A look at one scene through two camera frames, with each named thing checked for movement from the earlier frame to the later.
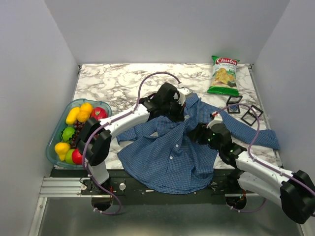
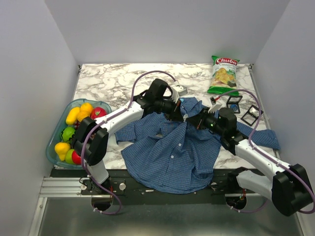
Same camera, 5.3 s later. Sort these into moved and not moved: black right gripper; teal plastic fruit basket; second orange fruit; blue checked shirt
Moved: black right gripper
Not moved: blue checked shirt; teal plastic fruit basket; second orange fruit
